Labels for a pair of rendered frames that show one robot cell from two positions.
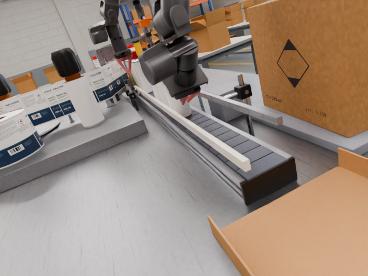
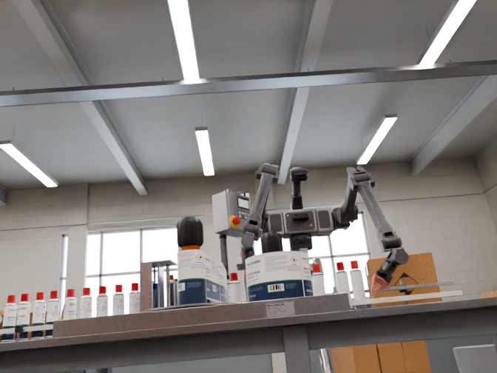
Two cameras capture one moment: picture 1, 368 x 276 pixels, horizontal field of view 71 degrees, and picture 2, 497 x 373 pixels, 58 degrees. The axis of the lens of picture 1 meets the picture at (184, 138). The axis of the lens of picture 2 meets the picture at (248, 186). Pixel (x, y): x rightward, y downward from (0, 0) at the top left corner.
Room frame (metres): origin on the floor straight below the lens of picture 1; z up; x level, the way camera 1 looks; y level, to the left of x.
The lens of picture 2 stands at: (0.58, 1.98, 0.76)
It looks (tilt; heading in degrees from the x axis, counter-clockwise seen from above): 20 degrees up; 287
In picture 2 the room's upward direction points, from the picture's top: 5 degrees counter-clockwise
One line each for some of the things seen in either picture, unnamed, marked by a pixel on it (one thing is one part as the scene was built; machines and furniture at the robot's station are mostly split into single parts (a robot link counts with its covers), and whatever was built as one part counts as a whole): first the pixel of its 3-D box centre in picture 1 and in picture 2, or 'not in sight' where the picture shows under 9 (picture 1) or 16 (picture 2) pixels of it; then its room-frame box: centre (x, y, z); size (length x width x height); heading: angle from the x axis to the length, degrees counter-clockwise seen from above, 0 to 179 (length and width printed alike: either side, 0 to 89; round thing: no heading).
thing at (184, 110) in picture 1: (173, 85); (357, 284); (0.75, -0.02, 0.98); 0.05 x 0.05 x 0.20
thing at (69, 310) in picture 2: not in sight; (69, 312); (2.00, 0.27, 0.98); 0.05 x 0.05 x 0.20
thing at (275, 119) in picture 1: (176, 84); (328, 294); (0.89, -0.03, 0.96); 1.07 x 0.01 x 0.01; 13
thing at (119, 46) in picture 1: (119, 46); (248, 260); (1.18, 0.14, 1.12); 0.10 x 0.07 x 0.07; 14
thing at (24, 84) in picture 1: (24, 83); not in sight; (6.07, 2.95, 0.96); 0.44 x 0.44 x 0.37; 17
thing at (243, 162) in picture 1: (161, 105); (330, 305); (0.87, 0.04, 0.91); 1.07 x 0.01 x 0.02; 13
